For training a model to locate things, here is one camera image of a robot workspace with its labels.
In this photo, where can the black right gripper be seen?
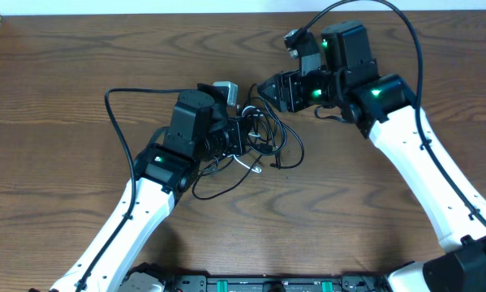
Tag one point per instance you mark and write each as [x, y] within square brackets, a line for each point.
[287, 92]

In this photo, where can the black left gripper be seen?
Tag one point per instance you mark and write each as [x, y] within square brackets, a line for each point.
[244, 132]

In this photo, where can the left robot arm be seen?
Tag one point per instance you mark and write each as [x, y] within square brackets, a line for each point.
[200, 130]

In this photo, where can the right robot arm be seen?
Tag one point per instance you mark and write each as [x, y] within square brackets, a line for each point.
[338, 70]

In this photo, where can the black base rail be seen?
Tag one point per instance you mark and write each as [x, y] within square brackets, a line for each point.
[150, 277]

